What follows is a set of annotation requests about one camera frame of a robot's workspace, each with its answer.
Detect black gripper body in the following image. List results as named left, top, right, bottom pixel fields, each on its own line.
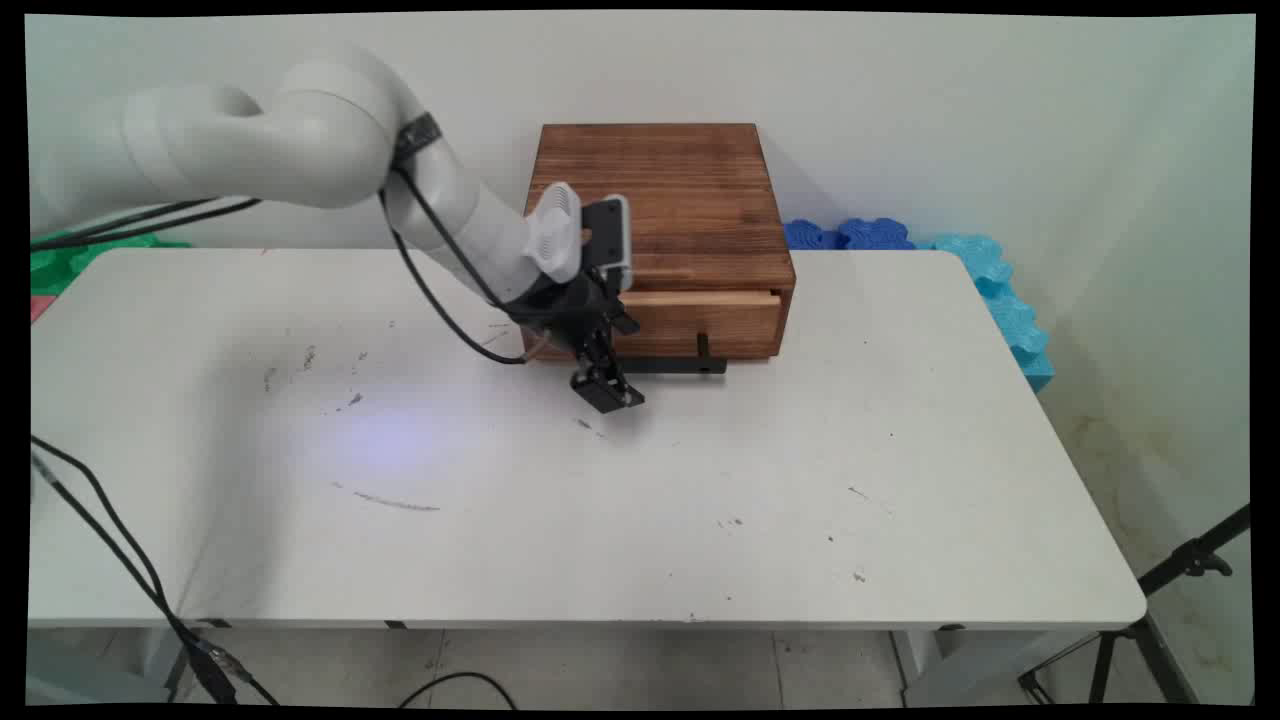
left=505, top=268, right=642, bottom=363

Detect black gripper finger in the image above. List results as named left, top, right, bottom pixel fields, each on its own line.
left=600, top=328, right=647, bottom=407
left=570, top=345, right=629, bottom=415

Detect wooden drawer with black handle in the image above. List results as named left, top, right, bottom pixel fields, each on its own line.
left=612, top=287, right=785, bottom=377

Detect brown wooden cabinet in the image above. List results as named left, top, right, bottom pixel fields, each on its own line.
left=521, top=123, right=798, bottom=364

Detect dark blue foam mat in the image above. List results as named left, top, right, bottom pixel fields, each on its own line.
left=782, top=217, right=917, bottom=252

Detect light blue foam mat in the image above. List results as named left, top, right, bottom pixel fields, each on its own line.
left=912, top=233, right=1057, bottom=394

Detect white table leg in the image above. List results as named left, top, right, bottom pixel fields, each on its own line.
left=890, top=629, right=949, bottom=703

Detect green foam mat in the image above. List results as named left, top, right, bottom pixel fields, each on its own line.
left=30, top=229, right=193, bottom=298

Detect black tripod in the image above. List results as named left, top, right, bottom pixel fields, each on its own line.
left=1017, top=503, right=1253, bottom=706

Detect white ribbed camera mount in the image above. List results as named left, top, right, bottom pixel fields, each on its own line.
left=523, top=182, right=584, bottom=286

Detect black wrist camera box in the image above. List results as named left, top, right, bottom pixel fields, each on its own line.
left=582, top=195, right=634, bottom=292

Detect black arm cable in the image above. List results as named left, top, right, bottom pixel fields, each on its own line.
left=30, top=165, right=533, bottom=367

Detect black cable strap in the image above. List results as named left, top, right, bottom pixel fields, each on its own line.
left=391, top=112, right=444, bottom=170

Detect black floor cable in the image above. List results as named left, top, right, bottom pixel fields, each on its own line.
left=398, top=671, right=519, bottom=710

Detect black cables with connector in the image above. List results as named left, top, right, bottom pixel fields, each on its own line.
left=30, top=434, right=283, bottom=707

